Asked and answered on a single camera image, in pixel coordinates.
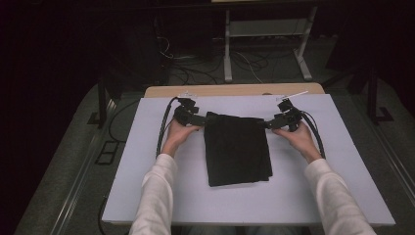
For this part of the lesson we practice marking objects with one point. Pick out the person's right hand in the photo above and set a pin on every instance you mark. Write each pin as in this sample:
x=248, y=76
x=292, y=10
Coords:
x=301, y=142

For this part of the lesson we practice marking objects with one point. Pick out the white board mat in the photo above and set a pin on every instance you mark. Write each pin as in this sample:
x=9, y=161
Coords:
x=228, y=205

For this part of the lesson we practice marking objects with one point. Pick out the black floor socket frame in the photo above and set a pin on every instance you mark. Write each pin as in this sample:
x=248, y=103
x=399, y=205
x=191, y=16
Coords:
x=107, y=152

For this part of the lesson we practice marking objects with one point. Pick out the black pants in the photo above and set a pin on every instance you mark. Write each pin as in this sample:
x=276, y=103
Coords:
x=236, y=150

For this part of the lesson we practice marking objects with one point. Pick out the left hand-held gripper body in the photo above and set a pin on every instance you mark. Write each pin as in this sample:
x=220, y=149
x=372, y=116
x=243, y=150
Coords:
x=187, y=116

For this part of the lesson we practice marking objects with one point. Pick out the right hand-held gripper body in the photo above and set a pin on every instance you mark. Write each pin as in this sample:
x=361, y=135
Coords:
x=288, y=117

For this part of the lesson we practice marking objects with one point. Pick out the white metal stand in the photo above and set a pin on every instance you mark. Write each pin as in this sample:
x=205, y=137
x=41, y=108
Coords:
x=261, y=27

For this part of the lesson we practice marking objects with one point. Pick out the black metal stand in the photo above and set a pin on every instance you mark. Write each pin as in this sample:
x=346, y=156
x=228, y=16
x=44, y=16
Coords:
x=102, y=98
x=372, y=98

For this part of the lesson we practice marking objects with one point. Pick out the person's left hand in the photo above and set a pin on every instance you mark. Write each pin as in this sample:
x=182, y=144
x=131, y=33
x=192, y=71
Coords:
x=176, y=137

